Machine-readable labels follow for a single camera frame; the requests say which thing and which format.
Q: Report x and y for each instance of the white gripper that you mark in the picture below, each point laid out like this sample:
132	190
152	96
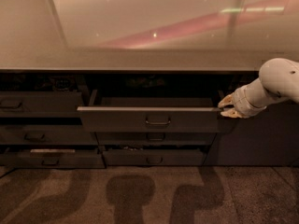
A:
240	101

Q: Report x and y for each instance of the grey drawer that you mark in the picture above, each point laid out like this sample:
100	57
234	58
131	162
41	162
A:
40	104
82	159
68	135
154	157
152	115
155	139

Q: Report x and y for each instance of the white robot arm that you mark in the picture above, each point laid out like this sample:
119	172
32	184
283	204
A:
278	81

